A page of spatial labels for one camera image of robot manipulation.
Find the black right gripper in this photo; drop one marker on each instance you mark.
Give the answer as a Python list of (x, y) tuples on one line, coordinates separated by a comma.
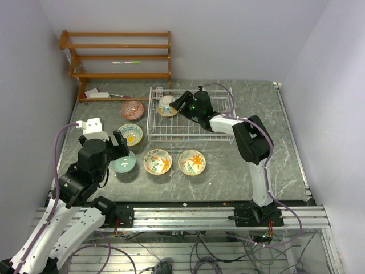
[(178, 104)]

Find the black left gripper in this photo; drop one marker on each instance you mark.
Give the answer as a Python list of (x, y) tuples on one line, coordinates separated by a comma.
[(122, 148)]

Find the orange floral bowl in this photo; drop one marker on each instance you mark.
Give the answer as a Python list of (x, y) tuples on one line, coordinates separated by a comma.
[(163, 107), (192, 162), (157, 161)]

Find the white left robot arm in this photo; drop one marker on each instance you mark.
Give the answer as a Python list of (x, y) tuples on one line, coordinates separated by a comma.
[(51, 243)]

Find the wooden shelf rack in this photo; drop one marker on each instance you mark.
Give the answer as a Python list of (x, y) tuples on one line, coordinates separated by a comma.
[(77, 71)]

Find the plain light teal bowl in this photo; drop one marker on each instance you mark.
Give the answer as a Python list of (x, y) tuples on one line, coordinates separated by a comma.
[(124, 164)]

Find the blue yellow patterned bowl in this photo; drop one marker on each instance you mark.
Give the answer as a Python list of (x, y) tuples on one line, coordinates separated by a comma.
[(132, 133)]

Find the small red white card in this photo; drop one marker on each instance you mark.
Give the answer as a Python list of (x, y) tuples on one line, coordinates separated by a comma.
[(159, 92)]

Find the red patterned bowl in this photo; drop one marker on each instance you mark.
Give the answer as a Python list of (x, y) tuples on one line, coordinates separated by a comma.
[(132, 110)]

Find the pink white pen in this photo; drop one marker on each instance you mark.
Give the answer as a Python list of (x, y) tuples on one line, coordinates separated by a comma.
[(120, 96)]

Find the green white pen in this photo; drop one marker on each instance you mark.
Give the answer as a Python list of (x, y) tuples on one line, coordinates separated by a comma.
[(125, 62)]

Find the white red box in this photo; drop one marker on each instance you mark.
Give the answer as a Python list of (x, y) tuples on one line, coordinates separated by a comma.
[(96, 94)]

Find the white wire dish rack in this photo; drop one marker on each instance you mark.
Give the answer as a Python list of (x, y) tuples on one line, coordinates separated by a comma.
[(176, 128)]

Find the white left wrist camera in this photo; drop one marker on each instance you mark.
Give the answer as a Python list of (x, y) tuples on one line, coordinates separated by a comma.
[(92, 129)]

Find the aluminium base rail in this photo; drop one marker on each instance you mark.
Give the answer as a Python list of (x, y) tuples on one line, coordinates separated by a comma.
[(174, 219)]

